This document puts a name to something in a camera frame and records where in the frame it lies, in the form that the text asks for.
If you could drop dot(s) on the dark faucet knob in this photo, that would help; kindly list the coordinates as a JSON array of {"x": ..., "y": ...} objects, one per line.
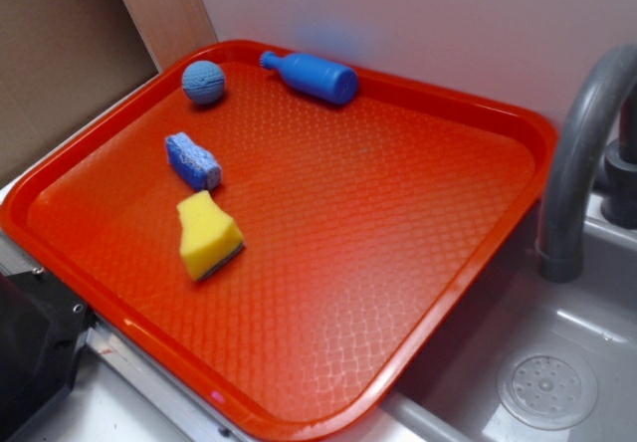
[{"x": 619, "y": 205}]

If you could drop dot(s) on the blue plastic bottle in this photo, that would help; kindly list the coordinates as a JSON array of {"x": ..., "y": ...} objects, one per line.
[{"x": 329, "y": 81}]

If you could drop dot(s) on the brown cardboard panel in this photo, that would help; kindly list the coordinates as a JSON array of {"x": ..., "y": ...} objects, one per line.
[{"x": 63, "y": 62}]

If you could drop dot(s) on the blue textured ball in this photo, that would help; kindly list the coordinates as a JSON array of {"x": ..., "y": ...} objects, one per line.
[{"x": 203, "y": 82}]

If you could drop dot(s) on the grey curved faucet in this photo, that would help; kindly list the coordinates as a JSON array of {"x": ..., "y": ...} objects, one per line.
[{"x": 591, "y": 124}]

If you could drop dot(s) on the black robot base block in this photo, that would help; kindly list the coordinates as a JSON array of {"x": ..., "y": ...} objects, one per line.
[{"x": 43, "y": 332}]

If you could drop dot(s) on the grey plastic sink basin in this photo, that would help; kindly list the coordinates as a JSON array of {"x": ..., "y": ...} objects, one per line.
[{"x": 449, "y": 391}]

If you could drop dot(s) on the red plastic tray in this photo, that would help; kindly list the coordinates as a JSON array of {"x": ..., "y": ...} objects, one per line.
[{"x": 364, "y": 225}]

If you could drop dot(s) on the wooden board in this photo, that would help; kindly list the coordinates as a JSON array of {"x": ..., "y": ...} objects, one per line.
[{"x": 171, "y": 29}]

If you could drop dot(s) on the round sink drain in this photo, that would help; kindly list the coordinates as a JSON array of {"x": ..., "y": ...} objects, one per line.
[{"x": 546, "y": 391}]

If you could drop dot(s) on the blue patterned sponge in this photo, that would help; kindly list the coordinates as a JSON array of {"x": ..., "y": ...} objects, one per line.
[{"x": 195, "y": 165}]

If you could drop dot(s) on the yellow scouring sponge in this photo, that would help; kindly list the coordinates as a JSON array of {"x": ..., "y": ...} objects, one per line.
[{"x": 209, "y": 236}]

